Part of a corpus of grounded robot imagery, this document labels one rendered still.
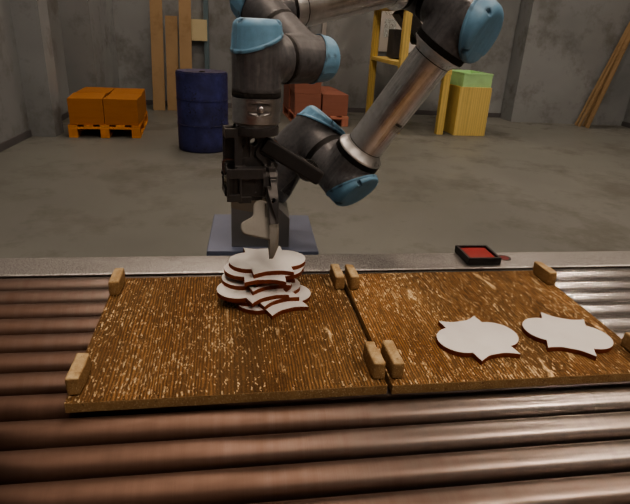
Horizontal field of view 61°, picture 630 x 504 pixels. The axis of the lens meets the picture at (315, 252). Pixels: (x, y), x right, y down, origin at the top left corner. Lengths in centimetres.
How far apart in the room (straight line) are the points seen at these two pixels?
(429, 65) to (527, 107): 938
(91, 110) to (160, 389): 650
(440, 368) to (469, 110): 769
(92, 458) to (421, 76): 89
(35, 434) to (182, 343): 22
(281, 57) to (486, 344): 53
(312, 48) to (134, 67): 911
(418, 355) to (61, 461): 48
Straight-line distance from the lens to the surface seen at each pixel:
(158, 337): 83
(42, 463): 70
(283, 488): 63
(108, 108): 710
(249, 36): 82
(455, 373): 79
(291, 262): 92
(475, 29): 111
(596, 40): 1096
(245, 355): 78
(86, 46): 867
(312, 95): 823
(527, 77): 1042
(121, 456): 68
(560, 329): 95
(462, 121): 838
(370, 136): 120
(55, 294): 104
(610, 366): 91
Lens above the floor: 137
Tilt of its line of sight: 23 degrees down
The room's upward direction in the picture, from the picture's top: 3 degrees clockwise
